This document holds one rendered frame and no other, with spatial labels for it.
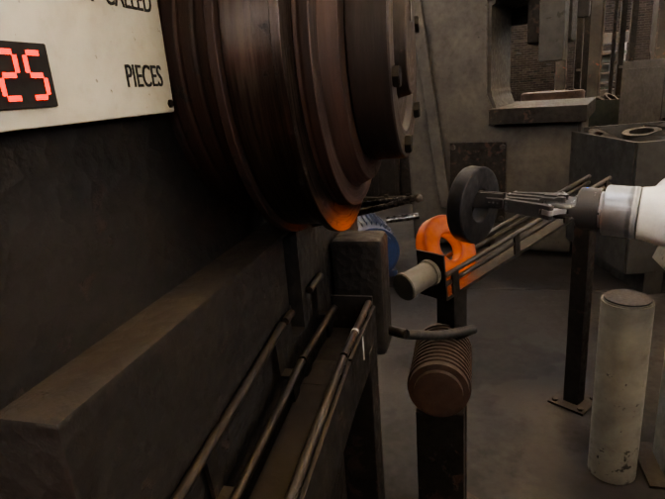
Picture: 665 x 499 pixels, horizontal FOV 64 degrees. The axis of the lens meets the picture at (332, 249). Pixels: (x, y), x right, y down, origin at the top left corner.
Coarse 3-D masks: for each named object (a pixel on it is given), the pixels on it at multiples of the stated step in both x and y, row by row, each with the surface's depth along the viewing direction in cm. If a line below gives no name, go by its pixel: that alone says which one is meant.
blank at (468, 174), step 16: (464, 176) 102; (480, 176) 104; (464, 192) 100; (448, 208) 102; (464, 208) 101; (480, 208) 109; (448, 224) 104; (464, 224) 102; (480, 224) 107; (464, 240) 105; (480, 240) 108
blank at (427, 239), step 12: (444, 216) 121; (420, 228) 120; (432, 228) 118; (444, 228) 120; (420, 240) 117; (432, 240) 117; (456, 240) 122; (456, 252) 122; (468, 252) 122; (456, 264) 119
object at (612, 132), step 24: (576, 144) 293; (600, 144) 267; (624, 144) 245; (648, 144) 236; (576, 168) 295; (600, 168) 269; (624, 168) 246; (648, 168) 239; (576, 192) 297; (600, 240) 274; (624, 240) 251; (600, 264) 298; (624, 264) 253; (648, 264) 253; (648, 288) 257
